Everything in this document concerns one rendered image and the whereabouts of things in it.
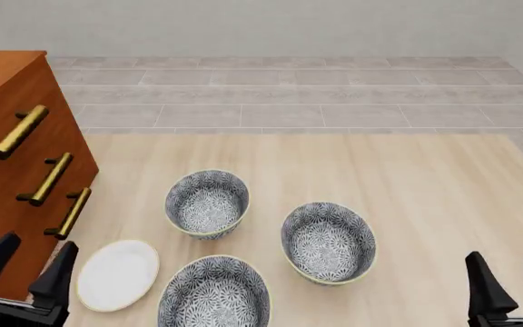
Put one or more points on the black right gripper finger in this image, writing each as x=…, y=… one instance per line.
x=486, y=289

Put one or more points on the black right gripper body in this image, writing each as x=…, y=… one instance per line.
x=511, y=323

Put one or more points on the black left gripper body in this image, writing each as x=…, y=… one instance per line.
x=16, y=315

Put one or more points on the white plate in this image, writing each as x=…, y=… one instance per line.
x=117, y=275

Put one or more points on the patterned black white bowl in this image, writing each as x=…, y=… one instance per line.
x=327, y=245
x=214, y=296
x=207, y=207

